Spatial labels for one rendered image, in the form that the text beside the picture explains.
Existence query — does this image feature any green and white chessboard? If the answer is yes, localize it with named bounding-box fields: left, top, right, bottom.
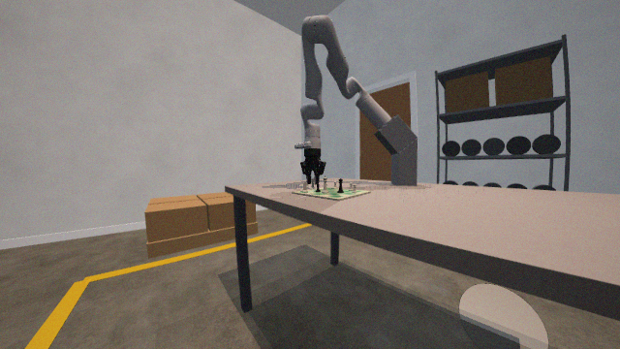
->
left=292, top=187, right=371, bottom=201

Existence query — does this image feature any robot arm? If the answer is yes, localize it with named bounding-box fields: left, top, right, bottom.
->
left=294, top=16, right=391, bottom=149

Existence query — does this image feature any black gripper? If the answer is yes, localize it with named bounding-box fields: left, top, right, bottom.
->
left=300, top=148, right=326, bottom=185

